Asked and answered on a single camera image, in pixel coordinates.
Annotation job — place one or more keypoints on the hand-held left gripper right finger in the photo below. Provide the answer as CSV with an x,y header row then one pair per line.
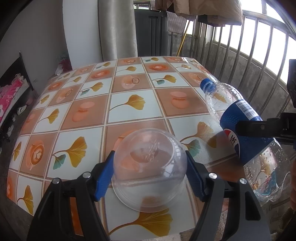
x,y
196,180

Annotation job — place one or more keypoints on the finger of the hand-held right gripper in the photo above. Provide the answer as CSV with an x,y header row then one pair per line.
x,y
256,127

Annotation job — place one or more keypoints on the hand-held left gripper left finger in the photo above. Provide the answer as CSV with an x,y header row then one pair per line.
x,y
103,178

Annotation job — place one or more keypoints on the clear plastic bottle blue label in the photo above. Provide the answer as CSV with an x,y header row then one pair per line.
x,y
233,115

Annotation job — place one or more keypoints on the clear plastic dome cup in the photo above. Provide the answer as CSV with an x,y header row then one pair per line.
x,y
148,162

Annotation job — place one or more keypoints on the patterned tablecloth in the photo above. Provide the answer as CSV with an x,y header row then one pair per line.
x,y
129,120

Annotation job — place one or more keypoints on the metal railing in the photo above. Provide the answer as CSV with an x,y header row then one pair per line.
x,y
266,20

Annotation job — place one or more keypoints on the scattered shoes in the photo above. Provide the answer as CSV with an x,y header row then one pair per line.
x,y
22,109

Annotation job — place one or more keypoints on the hanging beige clothes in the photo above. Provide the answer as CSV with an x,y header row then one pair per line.
x,y
208,11

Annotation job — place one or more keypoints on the pile of clothes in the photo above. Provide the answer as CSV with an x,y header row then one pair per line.
x,y
63,63

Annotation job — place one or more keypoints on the pink floral blanket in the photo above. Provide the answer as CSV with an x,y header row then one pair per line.
x,y
9,95

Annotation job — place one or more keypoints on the dark grey cabinet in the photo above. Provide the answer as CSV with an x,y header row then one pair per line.
x,y
150,32

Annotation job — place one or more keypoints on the grey curtain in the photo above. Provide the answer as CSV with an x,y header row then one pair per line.
x,y
118,27

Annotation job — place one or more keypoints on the black bed frame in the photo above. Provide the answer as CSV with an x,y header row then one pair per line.
x,y
24,67

